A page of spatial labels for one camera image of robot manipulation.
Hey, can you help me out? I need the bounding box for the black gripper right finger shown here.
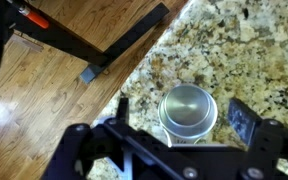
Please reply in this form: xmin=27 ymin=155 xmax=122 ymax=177
xmin=227 ymin=97 xmax=288 ymax=180

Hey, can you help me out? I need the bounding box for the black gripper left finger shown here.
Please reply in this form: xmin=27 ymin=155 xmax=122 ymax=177
xmin=42 ymin=97 xmax=142 ymax=180

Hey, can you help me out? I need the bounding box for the small metal measuring pot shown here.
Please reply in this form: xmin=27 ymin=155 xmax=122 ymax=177
xmin=157 ymin=83 xmax=219 ymax=147

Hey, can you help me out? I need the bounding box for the gray foot pad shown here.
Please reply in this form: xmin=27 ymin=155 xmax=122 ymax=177
xmin=79 ymin=64 xmax=106 ymax=85

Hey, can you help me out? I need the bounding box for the black metal stand frame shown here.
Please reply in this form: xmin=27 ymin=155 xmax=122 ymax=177
xmin=3 ymin=1 xmax=171 ymax=68

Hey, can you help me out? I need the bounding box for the red handled clamp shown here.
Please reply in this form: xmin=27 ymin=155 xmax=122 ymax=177
xmin=16 ymin=3 xmax=51 ymax=30

